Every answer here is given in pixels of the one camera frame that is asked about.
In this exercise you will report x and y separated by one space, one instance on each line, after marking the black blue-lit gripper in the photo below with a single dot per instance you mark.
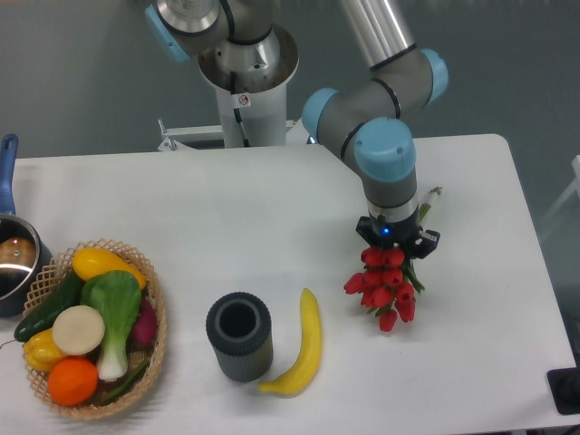
417 243

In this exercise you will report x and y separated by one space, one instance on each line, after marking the red tulip bouquet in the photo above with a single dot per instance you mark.
388 284

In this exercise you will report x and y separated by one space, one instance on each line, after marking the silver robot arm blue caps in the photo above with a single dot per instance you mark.
248 60

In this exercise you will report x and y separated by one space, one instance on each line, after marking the yellow banana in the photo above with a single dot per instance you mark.
298 377

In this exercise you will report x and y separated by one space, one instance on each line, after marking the dark grey ribbed vase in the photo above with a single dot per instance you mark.
239 329

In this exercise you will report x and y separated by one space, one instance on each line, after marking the black device at edge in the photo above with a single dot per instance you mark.
564 387

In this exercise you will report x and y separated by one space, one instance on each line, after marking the purple red sweet potato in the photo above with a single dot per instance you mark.
144 330

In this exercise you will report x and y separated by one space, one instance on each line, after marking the green bok choy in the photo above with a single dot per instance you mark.
116 296

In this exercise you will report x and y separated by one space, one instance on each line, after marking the yellow squash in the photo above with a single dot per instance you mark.
89 262

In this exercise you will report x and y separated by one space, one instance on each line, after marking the green bean pod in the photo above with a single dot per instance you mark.
131 379

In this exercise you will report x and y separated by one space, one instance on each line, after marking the dark green cucumber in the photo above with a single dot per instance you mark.
66 295

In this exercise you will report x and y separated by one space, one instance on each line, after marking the woven wicker basket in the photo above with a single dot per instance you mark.
48 279

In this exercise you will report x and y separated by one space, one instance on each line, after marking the orange fruit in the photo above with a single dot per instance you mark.
73 380

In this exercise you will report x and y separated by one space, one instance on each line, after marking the yellow bell pepper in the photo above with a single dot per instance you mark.
41 353

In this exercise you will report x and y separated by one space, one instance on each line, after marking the white metal base frame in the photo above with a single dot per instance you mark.
211 137

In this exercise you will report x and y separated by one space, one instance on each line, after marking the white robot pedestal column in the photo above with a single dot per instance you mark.
253 119

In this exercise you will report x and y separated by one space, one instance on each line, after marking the blue handled saucepan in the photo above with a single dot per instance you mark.
23 253

